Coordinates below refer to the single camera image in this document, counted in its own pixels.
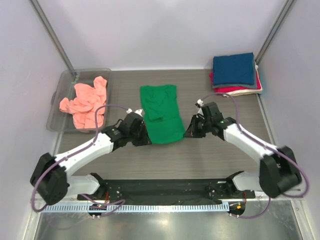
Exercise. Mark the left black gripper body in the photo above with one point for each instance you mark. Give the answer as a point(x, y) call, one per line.
point(141, 133)

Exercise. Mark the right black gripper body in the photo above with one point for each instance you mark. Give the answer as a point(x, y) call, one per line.
point(195, 127)

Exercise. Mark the green t shirt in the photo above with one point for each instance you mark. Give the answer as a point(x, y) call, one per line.
point(161, 114)

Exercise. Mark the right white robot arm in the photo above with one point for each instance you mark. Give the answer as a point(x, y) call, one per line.
point(277, 172)

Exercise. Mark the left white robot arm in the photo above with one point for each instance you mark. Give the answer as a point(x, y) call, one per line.
point(53, 177)

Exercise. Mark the folded cream t shirt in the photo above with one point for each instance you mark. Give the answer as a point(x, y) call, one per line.
point(256, 90)

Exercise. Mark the folded red t shirt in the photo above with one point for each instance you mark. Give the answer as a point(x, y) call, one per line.
point(227, 89)

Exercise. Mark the salmon pink t shirt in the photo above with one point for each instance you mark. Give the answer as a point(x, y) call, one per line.
point(83, 107)

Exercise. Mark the folded blue t shirt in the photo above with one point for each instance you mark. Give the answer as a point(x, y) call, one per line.
point(235, 57)

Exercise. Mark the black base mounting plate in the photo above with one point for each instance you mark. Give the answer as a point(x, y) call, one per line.
point(211, 189)

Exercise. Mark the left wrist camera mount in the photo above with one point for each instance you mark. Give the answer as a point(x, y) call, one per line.
point(138, 111)

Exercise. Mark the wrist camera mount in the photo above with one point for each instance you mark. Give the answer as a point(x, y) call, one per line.
point(199, 105)
point(138, 111)

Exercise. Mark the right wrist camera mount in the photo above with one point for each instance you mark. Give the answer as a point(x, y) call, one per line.
point(199, 105)

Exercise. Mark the slotted cable duct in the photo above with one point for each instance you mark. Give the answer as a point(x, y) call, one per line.
point(86, 207)

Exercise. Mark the aluminium extrusion rail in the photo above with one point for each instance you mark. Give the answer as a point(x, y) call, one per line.
point(292, 194)

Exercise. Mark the left corner aluminium post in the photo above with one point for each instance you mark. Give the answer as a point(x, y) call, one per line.
point(52, 35)

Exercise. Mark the corner aluminium post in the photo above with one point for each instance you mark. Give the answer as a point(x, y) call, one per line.
point(52, 35)
point(279, 21)

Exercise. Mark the right corner aluminium post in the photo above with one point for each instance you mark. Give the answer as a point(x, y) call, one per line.
point(279, 21)

